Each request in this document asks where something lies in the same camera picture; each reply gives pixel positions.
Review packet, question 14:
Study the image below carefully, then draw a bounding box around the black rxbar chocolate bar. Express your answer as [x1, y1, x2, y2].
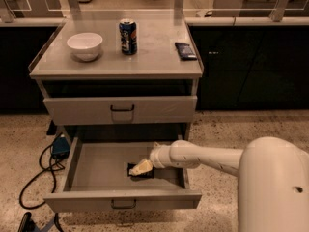
[127, 163, 155, 179]

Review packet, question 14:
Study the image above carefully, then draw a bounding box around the grey drawer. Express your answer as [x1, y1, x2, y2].
[44, 138, 202, 213]
[43, 96, 197, 126]

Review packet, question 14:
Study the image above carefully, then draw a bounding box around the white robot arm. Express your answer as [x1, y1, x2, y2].
[129, 137, 309, 232]

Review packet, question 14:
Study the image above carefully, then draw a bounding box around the grey drawer cabinet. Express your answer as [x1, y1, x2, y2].
[30, 10, 203, 142]

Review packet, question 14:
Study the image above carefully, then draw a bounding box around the blue power box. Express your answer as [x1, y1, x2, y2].
[51, 136, 70, 157]

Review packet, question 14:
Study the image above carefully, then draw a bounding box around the dark blue snack packet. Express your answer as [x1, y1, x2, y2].
[175, 43, 197, 61]

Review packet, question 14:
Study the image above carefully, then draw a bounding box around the black caster base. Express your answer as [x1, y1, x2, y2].
[17, 212, 65, 232]

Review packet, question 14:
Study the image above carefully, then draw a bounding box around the white ceramic bowl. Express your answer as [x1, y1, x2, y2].
[67, 33, 103, 62]

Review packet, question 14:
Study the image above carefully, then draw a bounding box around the blue pepsi can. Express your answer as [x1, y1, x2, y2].
[119, 18, 137, 55]

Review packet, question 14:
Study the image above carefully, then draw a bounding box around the grey background desk left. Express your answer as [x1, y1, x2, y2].
[5, 0, 63, 18]

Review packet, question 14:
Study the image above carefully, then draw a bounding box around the black floor cable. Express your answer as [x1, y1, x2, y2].
[17, 144, 65, 210]

